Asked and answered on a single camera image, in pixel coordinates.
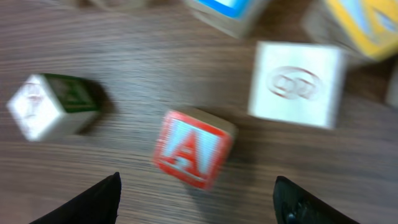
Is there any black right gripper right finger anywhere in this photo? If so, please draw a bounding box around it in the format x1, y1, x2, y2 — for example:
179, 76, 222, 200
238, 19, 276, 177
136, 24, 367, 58
273, 176, 359, 224

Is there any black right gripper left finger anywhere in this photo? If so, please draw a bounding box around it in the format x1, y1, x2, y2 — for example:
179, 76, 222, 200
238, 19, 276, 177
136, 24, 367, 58
31, 172, 122, 224

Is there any small white red-drawing block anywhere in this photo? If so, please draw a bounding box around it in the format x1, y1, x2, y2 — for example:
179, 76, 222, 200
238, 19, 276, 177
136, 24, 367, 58
248, 41, 348, 129

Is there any red letter A block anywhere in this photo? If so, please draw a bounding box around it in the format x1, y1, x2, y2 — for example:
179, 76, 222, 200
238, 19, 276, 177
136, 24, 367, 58
154, 108, 238, 190

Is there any cream green-side wooden block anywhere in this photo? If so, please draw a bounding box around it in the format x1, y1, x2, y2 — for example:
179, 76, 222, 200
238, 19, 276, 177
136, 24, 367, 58
7, 73, 100, 142

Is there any white top blue-side block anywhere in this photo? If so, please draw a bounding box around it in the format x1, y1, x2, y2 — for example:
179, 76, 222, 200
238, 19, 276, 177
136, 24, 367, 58
385, 62, 398, 108

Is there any yellow top wooden block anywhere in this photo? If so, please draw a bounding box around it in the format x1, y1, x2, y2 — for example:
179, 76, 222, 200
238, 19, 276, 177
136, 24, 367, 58
302, 0, 397, 64

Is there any blue letter D block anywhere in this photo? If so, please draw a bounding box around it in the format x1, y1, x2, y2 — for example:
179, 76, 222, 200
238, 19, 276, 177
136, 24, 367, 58
183, 0, 271, 39

